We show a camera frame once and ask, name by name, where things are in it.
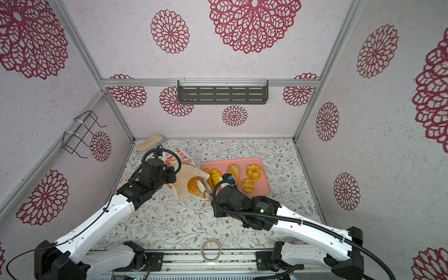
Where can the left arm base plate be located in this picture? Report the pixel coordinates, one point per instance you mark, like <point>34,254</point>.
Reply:
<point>151,262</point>

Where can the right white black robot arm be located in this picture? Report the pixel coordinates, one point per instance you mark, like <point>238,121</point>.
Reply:
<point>335,249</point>

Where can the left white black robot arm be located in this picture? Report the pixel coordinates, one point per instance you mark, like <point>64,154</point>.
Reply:
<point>67,259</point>

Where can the grey slotted wall shelf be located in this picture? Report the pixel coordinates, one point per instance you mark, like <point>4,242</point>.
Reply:
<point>222,92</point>

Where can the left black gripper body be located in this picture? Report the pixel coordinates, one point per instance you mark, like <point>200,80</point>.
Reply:
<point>168,177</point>

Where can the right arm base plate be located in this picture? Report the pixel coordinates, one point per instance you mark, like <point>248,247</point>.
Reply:
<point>266,261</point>

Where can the white paper gift bag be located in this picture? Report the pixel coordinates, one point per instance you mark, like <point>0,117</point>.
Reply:
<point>188,170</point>

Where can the oval fake bread loaf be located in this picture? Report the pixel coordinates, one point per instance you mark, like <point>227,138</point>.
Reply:
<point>234,171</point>

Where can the pink plastic tray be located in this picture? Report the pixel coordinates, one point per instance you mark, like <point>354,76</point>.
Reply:
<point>262,186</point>

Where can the clear tape roll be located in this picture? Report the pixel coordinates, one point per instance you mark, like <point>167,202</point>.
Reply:
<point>211,250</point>

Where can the ring shaped fake bread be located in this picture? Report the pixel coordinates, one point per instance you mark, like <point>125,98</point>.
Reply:
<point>254,172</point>

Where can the short twisted fake bread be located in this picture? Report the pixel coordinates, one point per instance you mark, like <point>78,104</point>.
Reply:
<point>215,177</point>

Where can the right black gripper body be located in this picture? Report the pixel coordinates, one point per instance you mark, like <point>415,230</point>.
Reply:
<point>219,212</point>

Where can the round fake bread roll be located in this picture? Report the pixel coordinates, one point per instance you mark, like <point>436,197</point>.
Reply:
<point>248,185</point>

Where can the long fake bread piece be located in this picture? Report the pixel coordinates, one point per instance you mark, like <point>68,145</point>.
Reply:
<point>208,181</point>

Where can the black wire wall rack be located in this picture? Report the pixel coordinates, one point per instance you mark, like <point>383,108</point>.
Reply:
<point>73,139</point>

